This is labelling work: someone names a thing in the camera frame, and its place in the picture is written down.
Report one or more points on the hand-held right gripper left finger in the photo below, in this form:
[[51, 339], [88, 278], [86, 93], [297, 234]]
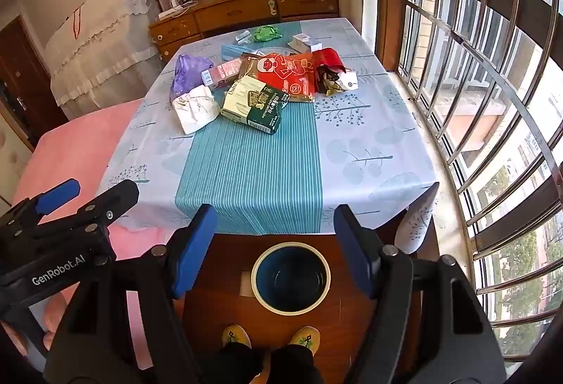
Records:
[[195, 252]]

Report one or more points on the brown wooden door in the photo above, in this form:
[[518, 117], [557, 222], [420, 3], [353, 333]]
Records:
[[26, 80]]

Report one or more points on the orange and gold foil packet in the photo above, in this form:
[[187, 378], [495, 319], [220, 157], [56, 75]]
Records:
[[286, 76]]

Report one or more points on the white drawer safety lock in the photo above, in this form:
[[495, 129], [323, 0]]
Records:
[[272, 6]]

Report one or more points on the cloth covered cabinet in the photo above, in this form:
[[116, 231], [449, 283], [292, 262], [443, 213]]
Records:
[[96, 41]]

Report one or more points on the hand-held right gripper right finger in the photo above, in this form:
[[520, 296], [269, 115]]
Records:
[[352, 252]]

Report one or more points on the purple plastic bag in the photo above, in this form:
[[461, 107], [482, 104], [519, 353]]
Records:
[[187, 74]]

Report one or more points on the white sliding closet door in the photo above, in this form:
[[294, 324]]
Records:
[[13, 155]]

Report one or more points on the blue face mask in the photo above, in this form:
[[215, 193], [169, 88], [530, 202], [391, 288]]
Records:
[[233, 50]]

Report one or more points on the person's left yellow slipper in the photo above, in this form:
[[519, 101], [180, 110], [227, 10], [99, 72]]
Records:
[[235, 335]]

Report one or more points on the person's right leg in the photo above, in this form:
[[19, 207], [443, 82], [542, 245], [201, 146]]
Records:
[[294, 366]]

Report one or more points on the person's yellow slipper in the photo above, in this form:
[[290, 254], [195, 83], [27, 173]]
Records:
[[304, 338], [235, 335]]

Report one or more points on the blue patterned tablecloth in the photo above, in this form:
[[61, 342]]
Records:
[[374, 124]]

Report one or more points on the round blue waste bin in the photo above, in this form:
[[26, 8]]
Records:
[[290, 278]]

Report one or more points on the green crumpled paper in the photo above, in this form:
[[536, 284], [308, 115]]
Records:
[[266, 33]]

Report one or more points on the pink juice carton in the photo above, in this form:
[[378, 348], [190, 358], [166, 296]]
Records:
[[224, 71]]

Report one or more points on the black and gold wrapper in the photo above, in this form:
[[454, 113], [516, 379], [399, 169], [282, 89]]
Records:
[[334, 80]]

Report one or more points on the wooden drawer desk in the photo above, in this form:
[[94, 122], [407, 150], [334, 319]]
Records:
[[237, 12]]

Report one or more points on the person's right yellow slipper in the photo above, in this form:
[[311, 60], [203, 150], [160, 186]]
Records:
[[304, 338]]

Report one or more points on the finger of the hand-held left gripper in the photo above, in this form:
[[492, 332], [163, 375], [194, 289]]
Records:
[[118, 199], [57, 195]]

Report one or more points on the red ribbon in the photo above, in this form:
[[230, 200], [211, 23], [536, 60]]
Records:
[[77, 21]]

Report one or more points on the red foil bag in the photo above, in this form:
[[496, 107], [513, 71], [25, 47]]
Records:
[[327, 58]]

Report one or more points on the white paper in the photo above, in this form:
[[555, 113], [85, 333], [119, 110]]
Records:
[[195, 109]]

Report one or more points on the green and white carton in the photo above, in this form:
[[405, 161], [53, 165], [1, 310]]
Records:
[[255, 107]]

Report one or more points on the window with metal bars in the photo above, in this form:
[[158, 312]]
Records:
[[484, 102]]

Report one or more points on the person's leg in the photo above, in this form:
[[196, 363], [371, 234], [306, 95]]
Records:
[[294, 366], [242, 366]]

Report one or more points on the white and purple small box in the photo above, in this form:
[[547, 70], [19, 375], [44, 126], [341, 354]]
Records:
[[303, 42]]

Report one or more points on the pink bed blanket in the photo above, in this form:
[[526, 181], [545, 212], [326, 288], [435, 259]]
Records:
[[74, 146]]

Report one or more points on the person's left leg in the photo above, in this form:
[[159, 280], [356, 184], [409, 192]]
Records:
[[242, 366]]

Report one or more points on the white power strip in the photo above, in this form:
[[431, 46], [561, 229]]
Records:
[[171, 12]]

